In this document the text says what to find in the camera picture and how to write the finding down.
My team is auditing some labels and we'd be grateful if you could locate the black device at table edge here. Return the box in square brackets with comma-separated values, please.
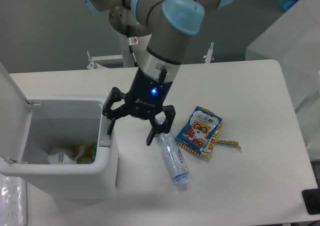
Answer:
[302, 188, 320, 215]

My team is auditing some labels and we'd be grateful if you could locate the white pedestal base frame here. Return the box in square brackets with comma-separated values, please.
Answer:
[86, 42, 215, 70]

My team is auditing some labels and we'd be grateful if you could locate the clear plastic sheet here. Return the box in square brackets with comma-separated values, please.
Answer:
[0, 174, 28, 225]

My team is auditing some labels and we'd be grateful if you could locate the torn yellow blue wrapper strip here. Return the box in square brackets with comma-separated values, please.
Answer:
[215, 140, 242, 150]

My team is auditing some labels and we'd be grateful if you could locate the blue cartoon snack bag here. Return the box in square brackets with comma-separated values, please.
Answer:
[175, 106, 223, 158]

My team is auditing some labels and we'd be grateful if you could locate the crushed clear plastic bottle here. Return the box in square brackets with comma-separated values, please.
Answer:
[155, 130, 190, 191]

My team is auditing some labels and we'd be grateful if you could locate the translucent white plastic box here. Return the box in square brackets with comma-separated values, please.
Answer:
[245, 0, 320, 161]

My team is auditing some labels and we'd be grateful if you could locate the white push-button trash can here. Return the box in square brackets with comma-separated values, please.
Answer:
[0, 67, 119, 199]

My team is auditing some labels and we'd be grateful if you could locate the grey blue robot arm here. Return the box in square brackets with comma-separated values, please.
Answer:
[83, 0, 233, 145]

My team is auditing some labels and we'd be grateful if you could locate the white bottle in bin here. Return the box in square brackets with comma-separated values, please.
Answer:
[47, 148, 77, 165]

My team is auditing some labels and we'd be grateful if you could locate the yellow green trash in bin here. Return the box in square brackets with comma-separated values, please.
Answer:
[67, 142, 98, 164]

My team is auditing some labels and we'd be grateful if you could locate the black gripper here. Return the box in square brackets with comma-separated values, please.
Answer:
[102, 68, 176, 146]

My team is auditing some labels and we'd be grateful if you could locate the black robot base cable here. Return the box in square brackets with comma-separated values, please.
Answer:
[125, 25, 139, 68]

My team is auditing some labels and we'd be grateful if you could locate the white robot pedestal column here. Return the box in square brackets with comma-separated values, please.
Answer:
[118, 34, 151, 67]

